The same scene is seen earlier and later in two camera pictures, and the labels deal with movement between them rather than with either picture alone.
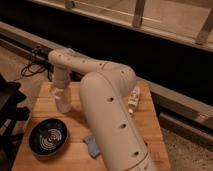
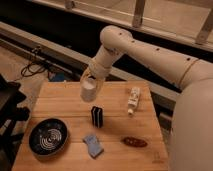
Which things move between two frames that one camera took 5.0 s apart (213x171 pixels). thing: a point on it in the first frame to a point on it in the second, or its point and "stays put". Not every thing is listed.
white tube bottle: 133,99 stays put
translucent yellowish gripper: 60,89 to 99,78
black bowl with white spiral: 48,137 stays put
